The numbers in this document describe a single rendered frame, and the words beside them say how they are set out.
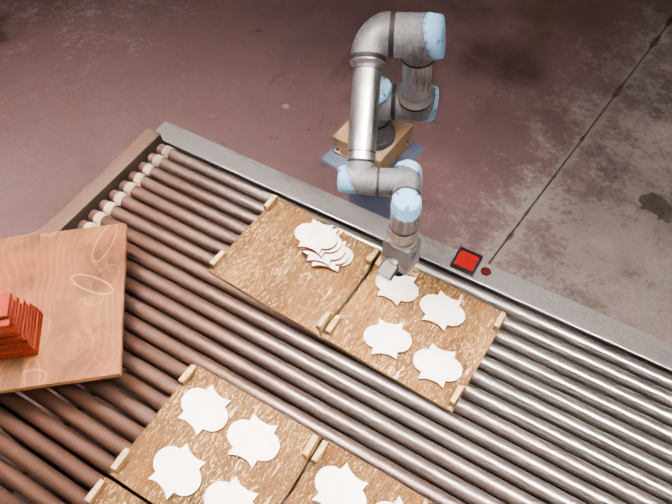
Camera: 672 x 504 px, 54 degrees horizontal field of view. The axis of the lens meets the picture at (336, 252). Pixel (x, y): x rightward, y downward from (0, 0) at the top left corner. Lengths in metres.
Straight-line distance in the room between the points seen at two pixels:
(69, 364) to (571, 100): 3.15
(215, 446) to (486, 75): 2.99
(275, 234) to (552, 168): 1.99
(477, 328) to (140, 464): 0.97
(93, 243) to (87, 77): 2.41
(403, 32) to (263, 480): 1.18
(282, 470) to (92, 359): 0.57
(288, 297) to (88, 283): 0.57
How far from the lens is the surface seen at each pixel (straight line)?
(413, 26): 1.78
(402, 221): 1.64
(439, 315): 1.91
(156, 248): 2.15
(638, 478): 1.89
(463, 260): 2.05
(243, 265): 2.03
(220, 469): 1.76
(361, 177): 1.71
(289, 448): 1.75
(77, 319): 1.92
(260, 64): 4.20
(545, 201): 3.53
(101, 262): 2.01
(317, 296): 1.94
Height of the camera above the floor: 2.59
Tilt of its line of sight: 54 degrees down
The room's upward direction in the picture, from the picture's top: 1 degrees counter-clockwise
